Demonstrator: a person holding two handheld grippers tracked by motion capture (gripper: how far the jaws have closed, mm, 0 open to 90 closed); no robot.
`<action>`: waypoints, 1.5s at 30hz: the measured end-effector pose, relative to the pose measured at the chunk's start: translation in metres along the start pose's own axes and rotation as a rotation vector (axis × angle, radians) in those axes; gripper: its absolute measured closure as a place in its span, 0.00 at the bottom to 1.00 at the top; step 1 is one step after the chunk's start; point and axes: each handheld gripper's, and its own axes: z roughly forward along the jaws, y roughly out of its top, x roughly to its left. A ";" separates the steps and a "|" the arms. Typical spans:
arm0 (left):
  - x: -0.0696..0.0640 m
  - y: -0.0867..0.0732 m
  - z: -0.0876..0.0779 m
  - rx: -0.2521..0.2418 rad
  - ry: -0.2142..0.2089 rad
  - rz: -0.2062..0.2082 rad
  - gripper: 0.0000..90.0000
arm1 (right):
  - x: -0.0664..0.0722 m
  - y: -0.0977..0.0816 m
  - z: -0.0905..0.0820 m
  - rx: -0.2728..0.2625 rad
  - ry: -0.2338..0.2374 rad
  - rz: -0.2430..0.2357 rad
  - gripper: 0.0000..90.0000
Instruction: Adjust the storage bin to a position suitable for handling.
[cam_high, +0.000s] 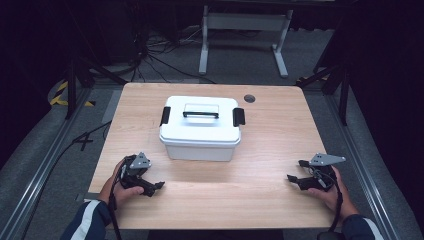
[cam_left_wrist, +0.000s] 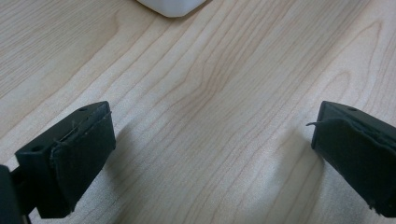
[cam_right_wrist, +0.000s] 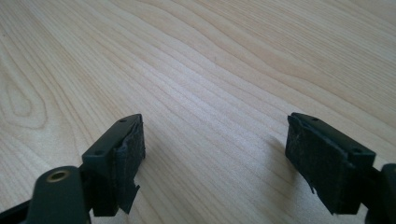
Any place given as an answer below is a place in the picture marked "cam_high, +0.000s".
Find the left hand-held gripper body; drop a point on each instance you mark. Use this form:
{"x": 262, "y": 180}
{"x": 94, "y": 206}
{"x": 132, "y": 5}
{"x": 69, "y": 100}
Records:
{"x": 136, "y": 168}

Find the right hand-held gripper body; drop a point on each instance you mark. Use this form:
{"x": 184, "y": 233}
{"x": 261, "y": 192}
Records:
{"x": 322, "y": 171}

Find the person's left hand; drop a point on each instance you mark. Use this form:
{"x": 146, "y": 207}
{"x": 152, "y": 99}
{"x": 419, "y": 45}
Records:
{"x": 118, "y": 191}

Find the person's right hand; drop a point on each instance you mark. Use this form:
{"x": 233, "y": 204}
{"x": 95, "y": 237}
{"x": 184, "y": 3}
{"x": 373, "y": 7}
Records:
{"x": 335, "y": 198}

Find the white plastic storage box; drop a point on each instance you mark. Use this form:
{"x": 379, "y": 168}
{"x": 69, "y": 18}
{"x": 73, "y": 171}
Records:
{"x": 200, "y": 153}

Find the black box latch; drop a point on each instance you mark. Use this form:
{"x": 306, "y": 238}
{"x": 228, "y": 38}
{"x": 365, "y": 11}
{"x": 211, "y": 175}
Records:
{"x": 238, "y": 117}
{"x": 165, "y": 116}

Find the white storage box lid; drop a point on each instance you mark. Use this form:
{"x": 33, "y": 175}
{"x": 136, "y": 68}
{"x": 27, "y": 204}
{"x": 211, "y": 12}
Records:
{"x": 200, "y": 131}

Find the black tripod stand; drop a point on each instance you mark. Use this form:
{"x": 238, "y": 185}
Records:
{"x": 71, "y": 90}
{"x": 343, "y": 90}

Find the yellow black floor tape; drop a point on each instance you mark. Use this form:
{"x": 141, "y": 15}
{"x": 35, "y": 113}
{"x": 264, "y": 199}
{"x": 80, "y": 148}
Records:
{"x": 58, "y": 98}

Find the aluminium floor rail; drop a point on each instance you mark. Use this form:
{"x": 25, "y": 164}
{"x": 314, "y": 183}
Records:
{"x": 36, "y": 176}
{"x": 363, "y": 173}

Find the white metal table frame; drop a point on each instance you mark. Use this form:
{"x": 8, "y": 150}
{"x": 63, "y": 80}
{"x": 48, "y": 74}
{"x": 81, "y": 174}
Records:
{"x": 245, "y": 21}

